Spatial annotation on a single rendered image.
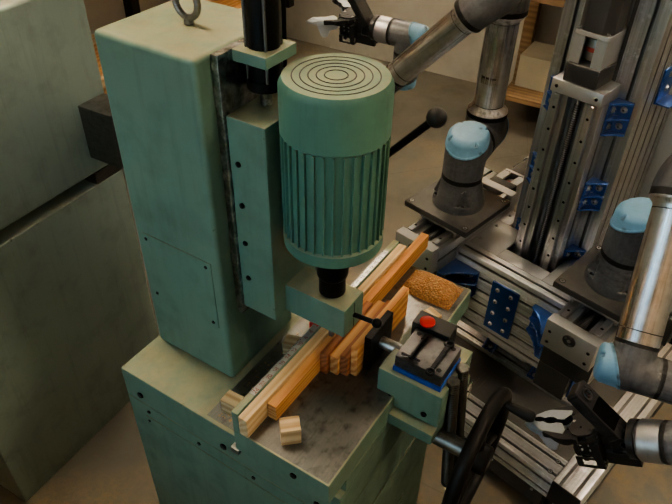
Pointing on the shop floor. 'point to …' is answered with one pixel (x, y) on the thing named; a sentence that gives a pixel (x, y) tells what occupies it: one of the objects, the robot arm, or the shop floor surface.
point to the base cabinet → (220, 475)
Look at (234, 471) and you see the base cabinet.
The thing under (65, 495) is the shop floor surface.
